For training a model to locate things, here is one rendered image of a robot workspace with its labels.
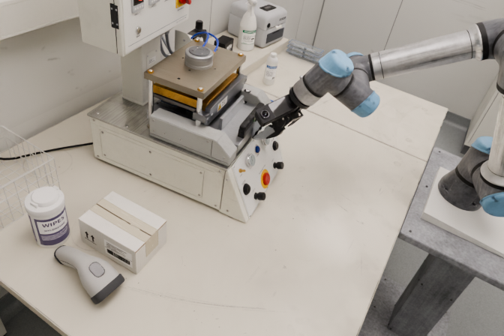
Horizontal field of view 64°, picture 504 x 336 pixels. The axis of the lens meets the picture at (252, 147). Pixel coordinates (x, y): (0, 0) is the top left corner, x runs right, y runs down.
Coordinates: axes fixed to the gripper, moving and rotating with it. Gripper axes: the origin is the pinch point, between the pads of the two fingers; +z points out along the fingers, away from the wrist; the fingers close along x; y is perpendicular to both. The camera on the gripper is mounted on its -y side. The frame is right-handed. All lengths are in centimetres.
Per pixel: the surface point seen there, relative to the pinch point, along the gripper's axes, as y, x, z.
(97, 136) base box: -25.9, 26.3, 29.8
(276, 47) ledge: 85, 46, 25
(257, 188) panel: 0.1, -13.0, 10.2
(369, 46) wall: 240, 48, 41
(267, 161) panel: 8.9, -7.1, 8.3
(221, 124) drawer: -8.9, 6.6, 0.2
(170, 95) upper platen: -16.9, 20.4, 3.0
